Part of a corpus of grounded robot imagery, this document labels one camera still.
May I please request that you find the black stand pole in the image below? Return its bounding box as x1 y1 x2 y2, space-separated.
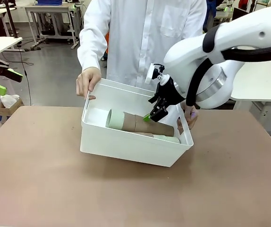
2 0 19 39

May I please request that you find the black floor cable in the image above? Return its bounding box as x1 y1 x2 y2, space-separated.
0 44 35 106

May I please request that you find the black right arm strap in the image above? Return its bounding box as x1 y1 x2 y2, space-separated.
202 25 221 54

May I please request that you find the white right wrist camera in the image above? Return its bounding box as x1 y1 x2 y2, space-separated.
145 63 166 84

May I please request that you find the white crumpled tissue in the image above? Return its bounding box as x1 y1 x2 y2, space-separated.
0 94 21 110

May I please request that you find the black computer monitor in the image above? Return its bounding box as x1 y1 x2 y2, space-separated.
230 7 250 22

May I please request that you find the person in white shirt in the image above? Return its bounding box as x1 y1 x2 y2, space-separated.
76 0 208 92

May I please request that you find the person's left hand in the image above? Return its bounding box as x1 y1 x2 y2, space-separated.
176 103 199 131

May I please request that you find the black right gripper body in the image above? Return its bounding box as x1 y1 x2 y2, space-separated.
155 78 186 107

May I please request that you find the cardboard box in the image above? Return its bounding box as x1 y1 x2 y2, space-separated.
0 98 25 124

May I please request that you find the person's right forearm white sleeve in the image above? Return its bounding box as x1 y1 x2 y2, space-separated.
76 26 109 73

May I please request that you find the person's right hand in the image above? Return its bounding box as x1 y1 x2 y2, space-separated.
76 68 102 101

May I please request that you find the white plastic basket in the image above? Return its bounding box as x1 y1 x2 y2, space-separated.
79 78 195 168

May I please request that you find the black right arm cable sleeve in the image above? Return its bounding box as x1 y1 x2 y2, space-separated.
186 43 271 107

